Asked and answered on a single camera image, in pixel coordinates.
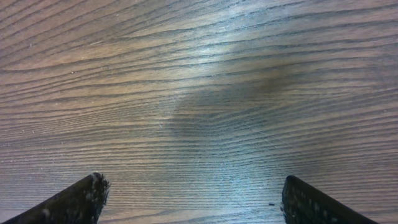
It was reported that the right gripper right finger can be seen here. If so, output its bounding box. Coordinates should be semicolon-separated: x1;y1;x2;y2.
281;175;377;224

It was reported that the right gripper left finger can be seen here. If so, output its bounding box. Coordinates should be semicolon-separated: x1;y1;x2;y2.
3;172;111;224

